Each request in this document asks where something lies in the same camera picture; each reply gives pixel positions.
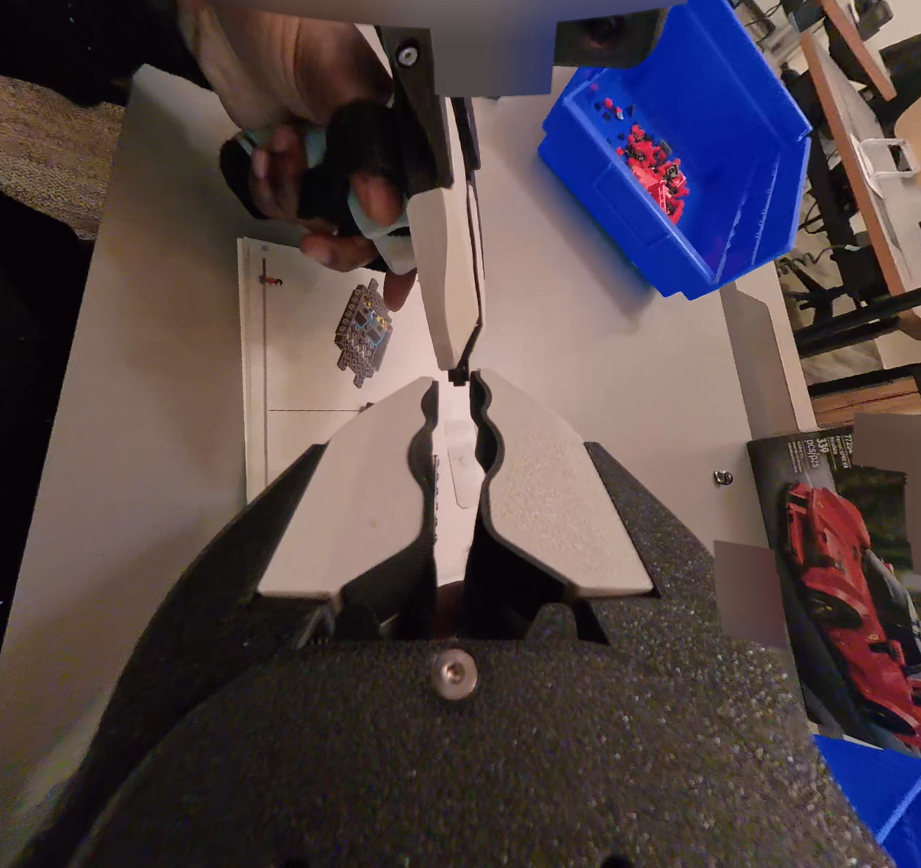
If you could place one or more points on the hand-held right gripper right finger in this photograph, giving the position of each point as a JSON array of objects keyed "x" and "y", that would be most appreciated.
[{"x": 547, "y": 494}]

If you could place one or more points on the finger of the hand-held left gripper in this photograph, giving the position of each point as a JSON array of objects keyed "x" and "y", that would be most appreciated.
[
  {"x": 474, "y": 242},
  {"x": 442, "y": 285}
]

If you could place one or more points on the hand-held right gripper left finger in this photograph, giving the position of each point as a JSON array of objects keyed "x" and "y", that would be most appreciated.
[{"x": 345, "y": 508}]

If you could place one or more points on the small black lego piece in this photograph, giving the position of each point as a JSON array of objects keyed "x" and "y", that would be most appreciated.
[{"x": 457, "y": 377}]

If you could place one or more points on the white lego instruction booklet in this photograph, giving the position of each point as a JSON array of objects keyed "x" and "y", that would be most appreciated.
[{"x": 302, "y": 350}]

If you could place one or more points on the pile of red lego pieces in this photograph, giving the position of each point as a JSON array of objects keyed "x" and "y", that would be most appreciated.
[{"x": 655, "y": 170}]

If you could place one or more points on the lego box with red car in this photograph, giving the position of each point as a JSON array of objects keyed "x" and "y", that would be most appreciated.
[{"x": 834, "y": 544}]

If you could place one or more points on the person's left hand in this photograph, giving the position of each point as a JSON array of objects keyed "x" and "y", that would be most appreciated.
[{"x": 277, "y": 170}]

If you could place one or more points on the blue plastic storage bin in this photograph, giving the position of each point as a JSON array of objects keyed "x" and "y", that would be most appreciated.
[
  {"x": 719, "y": 127},
  {"x": 878, "y": 796}
]

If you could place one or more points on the wooden office desk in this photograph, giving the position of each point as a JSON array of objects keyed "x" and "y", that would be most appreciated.
[
  {"x": 845, "y": 19},
  {"x": 842, "y": 113}
]

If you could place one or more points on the white desk clamp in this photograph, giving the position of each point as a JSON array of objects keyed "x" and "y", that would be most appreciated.
[{"x": 874, "y": 163}]

